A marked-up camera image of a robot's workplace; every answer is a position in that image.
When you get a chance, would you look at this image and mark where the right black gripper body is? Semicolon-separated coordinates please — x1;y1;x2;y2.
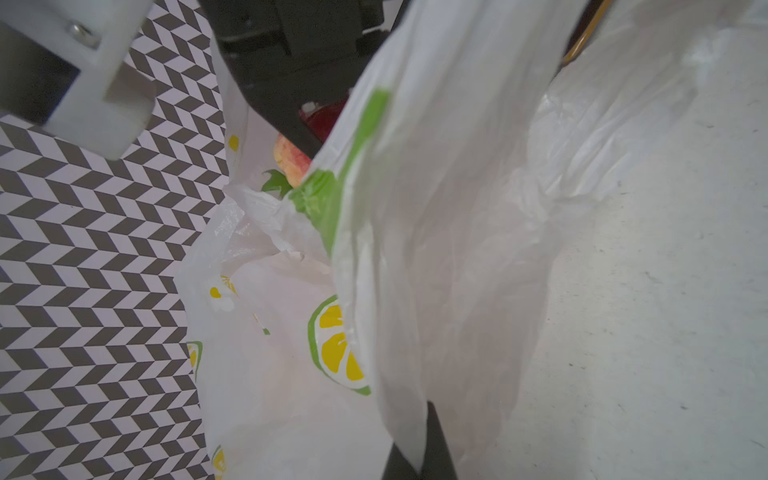
200;0;408;135

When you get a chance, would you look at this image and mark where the red fake apple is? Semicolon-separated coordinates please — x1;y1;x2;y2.
261;95;349;199

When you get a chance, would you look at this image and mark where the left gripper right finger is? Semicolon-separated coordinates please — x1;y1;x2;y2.
421;402;458;480

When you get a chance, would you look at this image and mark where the white lemon print plastic bag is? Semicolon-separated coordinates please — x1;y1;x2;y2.
175;1;751;479

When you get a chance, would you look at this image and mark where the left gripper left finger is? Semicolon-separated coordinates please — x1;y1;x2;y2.
381;444;420;480

